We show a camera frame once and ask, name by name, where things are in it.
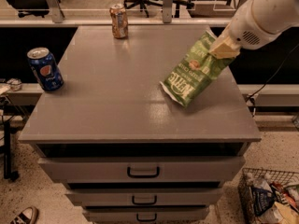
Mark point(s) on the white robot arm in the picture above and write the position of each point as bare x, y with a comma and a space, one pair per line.
275, 16

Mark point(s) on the middle grey drawer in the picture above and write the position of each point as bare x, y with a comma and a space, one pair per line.
143, 197

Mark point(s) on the bottom grey drawer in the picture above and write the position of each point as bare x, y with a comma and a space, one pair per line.
145, 214

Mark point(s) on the black office chair centre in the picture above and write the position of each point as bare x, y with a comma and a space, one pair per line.
170, 8

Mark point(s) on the black stand leg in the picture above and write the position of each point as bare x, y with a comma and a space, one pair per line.
6, 151

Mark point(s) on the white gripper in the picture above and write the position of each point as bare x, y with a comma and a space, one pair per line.
243, 32

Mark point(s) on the grey drawer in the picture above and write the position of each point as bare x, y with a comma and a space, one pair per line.
143, 197
141, 169
145, 214

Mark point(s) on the orange soda can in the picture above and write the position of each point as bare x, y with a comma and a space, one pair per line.
119, 21

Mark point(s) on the dark blue snack bag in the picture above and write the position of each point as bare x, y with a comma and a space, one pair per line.
263, 199

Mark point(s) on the sneaker shoe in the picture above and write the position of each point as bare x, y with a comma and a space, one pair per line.
27, 216

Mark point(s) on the blue pepsi can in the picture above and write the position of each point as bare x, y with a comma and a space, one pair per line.
45, 69

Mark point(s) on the red snack bag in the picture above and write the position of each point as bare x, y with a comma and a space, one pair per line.
282, 196

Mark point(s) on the small round tin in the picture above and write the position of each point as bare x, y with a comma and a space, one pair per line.
14, 84

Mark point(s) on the wire basket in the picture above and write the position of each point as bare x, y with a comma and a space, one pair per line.
245, 190

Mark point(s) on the yellow snack bag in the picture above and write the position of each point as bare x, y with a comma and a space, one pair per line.
286, 214

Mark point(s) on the grey drawer cabinet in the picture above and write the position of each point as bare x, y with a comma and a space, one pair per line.
112, 105

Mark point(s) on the green jalapeno chip bag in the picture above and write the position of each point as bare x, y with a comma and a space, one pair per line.
195, 72

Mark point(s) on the top grey drawer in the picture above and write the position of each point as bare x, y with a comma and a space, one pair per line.
141, 169

